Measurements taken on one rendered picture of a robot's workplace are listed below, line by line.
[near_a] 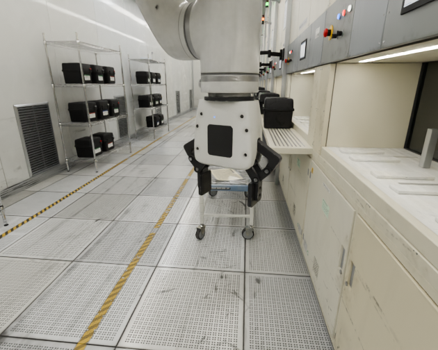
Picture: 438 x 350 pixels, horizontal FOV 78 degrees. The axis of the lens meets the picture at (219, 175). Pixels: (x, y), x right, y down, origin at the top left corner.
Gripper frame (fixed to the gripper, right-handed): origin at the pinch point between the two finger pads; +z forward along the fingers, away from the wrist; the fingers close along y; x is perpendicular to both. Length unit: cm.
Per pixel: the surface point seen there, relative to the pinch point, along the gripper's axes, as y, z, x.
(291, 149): -26, 22, 130
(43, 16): -368, -98, 184
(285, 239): -31, 101, 154
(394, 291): 30, 36, 38
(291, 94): -66, -8, 258
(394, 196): 27, 16, 57
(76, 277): -132, 101, 41
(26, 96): -345, -3, 134
